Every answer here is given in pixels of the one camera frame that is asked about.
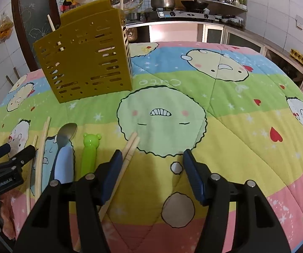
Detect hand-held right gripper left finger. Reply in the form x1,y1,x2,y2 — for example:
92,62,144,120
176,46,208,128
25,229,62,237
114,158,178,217
15,150,123,253

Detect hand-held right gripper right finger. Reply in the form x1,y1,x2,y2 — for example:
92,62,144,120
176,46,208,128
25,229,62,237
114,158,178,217
182,149,291,253

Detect green bear-handle utensil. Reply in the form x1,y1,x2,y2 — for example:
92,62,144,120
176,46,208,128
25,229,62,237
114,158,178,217
80,133,102,178

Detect blue silicone spatula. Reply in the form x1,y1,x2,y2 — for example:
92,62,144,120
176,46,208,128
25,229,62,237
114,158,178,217
54,148,75,185

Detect metal spoon with black handle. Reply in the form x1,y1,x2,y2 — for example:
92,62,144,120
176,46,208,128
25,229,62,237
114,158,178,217
46,123,78,183

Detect yellow perforated utensil holder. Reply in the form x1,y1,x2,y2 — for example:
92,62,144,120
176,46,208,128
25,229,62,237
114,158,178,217
33,0,133,104

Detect person's left hand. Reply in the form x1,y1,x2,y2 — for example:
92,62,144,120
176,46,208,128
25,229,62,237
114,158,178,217
0,192,16,239

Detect printed cartoon blanket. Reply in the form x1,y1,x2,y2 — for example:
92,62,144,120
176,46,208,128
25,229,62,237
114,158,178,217
0,41,303,253

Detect dark door with frosted glass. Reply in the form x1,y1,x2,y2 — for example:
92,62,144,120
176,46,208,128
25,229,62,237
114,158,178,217
11,0,62,71

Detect red and yellow hanging item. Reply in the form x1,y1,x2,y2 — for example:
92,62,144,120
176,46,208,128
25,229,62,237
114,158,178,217
62,0,77,12

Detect yellow egg carton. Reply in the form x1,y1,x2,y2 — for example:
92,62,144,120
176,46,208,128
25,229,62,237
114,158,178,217
291,49,303,70

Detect gas stove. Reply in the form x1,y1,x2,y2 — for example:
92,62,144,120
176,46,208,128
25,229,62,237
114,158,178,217
143,7,216,23

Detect black wok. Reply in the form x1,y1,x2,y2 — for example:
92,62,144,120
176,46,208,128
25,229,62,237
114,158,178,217
180,0,210,10

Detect metal kitchen shelf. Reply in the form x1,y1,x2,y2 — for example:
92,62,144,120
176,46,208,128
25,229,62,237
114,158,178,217
195,0,248,28

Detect steel pot with lid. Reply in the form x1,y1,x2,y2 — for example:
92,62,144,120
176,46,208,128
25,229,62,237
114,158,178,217
146,0,180,9

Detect wooden sticks against wall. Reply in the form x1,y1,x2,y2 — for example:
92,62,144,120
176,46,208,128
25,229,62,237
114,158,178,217
6,67,20,86

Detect plastic bag on wall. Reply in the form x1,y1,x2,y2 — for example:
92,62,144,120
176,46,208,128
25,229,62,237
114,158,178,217
0,14,13,44

